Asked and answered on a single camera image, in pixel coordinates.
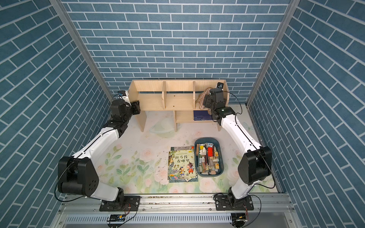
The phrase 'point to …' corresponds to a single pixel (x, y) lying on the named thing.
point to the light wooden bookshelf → (178, 95)
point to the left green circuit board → (117, 218)
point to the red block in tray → (210, 151)
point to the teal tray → (208, 157)
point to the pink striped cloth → (200, 99)
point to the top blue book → (202, 115)
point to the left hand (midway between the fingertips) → (140, 101)
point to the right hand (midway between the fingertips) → (213, 98)
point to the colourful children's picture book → (182, 165)
